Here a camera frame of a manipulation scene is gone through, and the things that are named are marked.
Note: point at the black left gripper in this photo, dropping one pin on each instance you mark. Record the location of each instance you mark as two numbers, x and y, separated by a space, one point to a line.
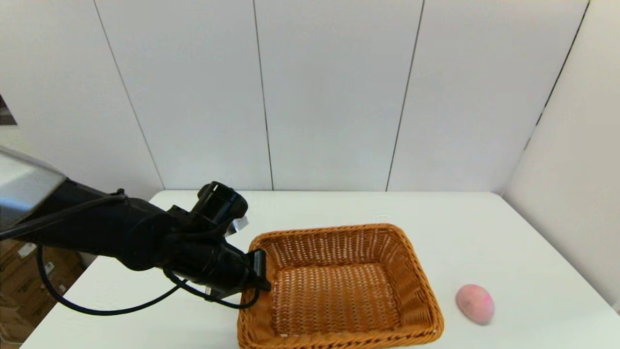
227 269

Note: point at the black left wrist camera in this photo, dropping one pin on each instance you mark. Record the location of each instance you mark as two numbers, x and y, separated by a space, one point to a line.
220 203

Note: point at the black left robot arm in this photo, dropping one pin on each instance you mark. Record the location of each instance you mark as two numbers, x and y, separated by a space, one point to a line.
121 228

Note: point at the plain cardboard box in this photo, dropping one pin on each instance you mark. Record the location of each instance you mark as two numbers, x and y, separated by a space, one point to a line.
14 327

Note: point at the cardboard box with white labels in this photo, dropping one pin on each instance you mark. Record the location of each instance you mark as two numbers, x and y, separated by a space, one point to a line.
19 276

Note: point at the pink peach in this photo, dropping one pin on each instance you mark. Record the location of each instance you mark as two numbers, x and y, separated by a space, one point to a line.
475 303

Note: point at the orange wicker basket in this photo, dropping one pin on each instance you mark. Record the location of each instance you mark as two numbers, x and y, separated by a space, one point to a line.
334 295

